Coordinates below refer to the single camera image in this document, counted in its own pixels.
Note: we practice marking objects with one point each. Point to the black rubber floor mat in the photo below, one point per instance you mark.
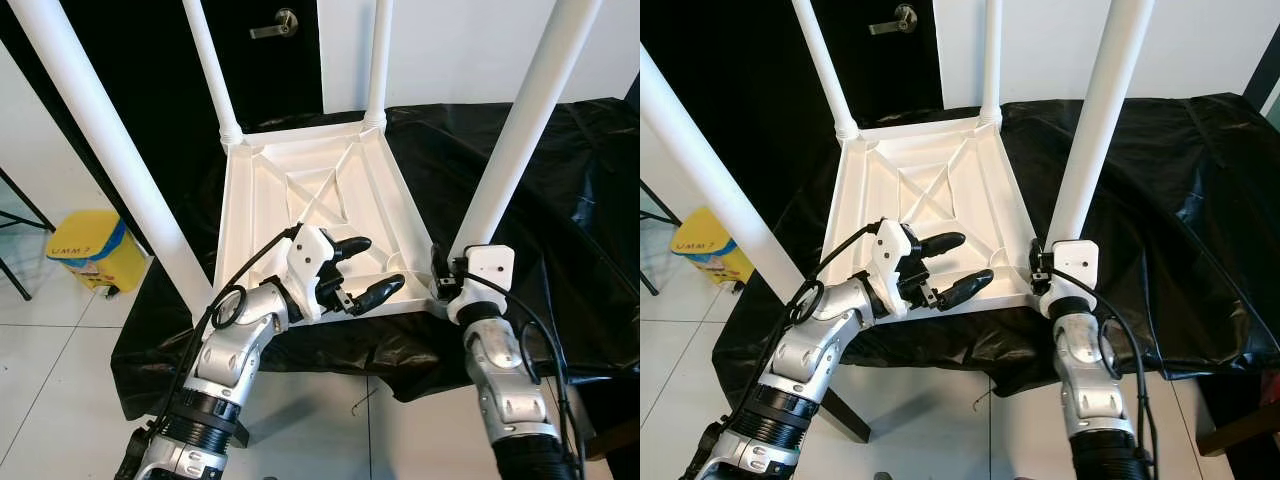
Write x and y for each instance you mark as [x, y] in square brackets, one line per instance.
[1245, 465]

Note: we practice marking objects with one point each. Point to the black plastic sheet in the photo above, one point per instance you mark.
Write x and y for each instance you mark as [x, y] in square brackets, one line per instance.
[1160, 200]
[540, 200]

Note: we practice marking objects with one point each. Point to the white plastic children table top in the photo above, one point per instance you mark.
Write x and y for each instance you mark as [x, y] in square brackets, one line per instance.
[900, 150]
[300, 150]

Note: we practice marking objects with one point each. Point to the dark wooden table leg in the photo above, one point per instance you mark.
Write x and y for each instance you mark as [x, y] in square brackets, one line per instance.
[241, 432]
[615, 440]
[848, 418]
[1240, 428]

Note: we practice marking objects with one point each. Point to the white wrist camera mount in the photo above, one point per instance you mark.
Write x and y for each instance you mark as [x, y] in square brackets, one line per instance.
[305, 255]
[888, 250]
[1075, 265]
[488, 268]

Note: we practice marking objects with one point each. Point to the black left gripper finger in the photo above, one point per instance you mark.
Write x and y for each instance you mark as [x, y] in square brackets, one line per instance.
[352, 248]
[378, 292]
[965, 288]
[940, 244]

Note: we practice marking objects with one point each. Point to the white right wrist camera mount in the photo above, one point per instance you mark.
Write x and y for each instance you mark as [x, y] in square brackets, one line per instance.
[488, 268]
[1075, 265]

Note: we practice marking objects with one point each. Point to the black door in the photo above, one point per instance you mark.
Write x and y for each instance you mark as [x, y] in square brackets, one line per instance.
[150, 80]
[760, 80]

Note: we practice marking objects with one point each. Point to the yellow box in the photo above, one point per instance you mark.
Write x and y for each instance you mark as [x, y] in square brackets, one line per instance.
[715, 250]
[95, 255]

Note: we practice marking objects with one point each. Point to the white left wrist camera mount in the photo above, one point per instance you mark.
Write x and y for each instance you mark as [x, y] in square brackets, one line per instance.
[888, 250]
[305, 255]

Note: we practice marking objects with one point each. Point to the black folding metal stand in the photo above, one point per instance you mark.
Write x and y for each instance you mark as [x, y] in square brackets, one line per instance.
[25, 215]
[655, 225]

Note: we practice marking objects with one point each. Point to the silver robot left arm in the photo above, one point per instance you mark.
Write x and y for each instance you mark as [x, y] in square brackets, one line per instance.
[810, 350]
[230, 350]

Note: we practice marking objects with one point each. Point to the pink paper bag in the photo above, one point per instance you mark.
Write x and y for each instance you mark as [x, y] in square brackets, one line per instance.
[1273, 385]

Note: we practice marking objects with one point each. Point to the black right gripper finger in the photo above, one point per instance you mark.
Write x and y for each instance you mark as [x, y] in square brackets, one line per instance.
[1037, 250]
[438, 258]

